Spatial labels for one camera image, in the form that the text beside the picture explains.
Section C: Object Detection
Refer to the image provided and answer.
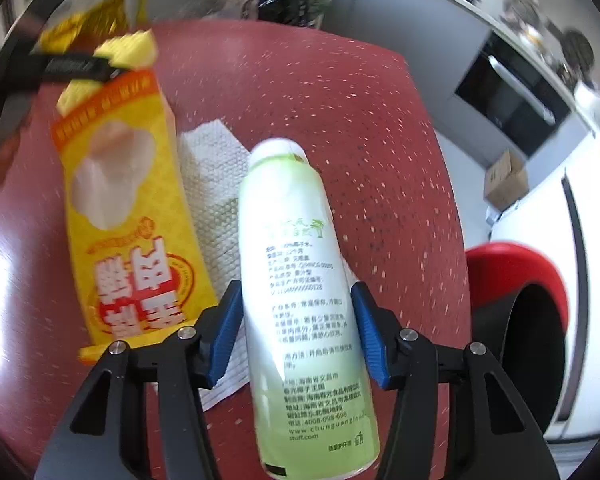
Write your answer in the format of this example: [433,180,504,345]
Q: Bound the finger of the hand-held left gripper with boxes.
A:
[0,52,124,100]

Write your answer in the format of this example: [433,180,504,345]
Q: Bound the cardboard box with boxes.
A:
[482,147,530,211]

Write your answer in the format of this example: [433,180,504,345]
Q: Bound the dark round wall rack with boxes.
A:
[561,30,595,84]

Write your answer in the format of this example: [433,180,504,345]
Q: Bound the grey lower cabinets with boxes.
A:
[325,0,492,171]

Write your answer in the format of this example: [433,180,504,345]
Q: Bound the red bin with black liner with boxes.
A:
[465,242,572,443]

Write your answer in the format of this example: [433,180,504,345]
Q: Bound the white refrigerator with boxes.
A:
[485,105,600,443]

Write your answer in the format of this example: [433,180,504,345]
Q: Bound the white green juice bottle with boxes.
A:
[237,137,382,477]

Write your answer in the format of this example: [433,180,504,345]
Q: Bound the yellow and orange snack packet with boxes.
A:
[50,30,221,366]

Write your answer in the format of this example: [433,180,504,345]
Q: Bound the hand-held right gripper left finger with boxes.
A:
[32,280,245,480]

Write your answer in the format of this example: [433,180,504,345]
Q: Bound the black built-in oven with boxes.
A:
[452,35,588,158]

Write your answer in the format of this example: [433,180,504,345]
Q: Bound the white paper towel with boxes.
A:
[177,119,253,413]

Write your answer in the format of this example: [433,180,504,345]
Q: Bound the gold foil bag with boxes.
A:
[40,0,151,57]

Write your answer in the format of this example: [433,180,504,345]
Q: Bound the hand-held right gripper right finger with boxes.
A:
[350,281,553,480]

